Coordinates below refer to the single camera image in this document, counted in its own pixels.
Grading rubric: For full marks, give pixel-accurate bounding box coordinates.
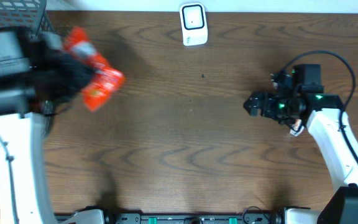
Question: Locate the white barcode scanner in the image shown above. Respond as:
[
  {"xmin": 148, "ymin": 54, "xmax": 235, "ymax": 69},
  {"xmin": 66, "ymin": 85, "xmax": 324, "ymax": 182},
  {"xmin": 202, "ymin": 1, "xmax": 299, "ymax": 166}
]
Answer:
[{"xmin": 179, "ymin": 2, "xmax": 208, "ymax": 47}]

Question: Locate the small orange white packet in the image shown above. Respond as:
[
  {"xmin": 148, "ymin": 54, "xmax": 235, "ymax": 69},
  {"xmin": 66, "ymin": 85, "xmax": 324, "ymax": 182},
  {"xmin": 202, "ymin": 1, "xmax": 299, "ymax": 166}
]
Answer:
[{"xmin": 290, "ymin": 119, "xmax": 304, "ymax": 137}]

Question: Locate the black mounting rail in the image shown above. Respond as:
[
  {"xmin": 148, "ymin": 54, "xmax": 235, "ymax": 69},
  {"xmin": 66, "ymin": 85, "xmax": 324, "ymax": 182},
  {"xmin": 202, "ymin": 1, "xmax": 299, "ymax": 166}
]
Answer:
[{"xmin": 54, "ymin": 213, "xmax": 285, "ymax": 224}]

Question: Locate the orange-red snack bag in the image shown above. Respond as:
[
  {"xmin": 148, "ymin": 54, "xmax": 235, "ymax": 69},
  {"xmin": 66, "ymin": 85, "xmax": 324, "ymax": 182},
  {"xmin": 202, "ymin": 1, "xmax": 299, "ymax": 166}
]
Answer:
[{"xmin": 63, "ymin": 27, "xmax": 126, "ymax": 111}]

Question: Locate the grey mesh plastic basket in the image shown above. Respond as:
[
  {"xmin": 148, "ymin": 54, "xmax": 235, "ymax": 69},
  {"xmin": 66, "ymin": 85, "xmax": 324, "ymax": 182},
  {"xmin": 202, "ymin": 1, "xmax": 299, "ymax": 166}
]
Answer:
[{"xmin": 0, "ymin": 0, "xmax": 55, "ymax": 138}]

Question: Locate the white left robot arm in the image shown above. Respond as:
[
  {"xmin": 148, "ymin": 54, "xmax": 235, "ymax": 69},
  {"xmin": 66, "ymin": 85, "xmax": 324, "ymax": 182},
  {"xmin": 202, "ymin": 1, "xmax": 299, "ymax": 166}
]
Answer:
[{"xmin": 0, "ymin": 27, "xmax": 106, "ymax": 223}]

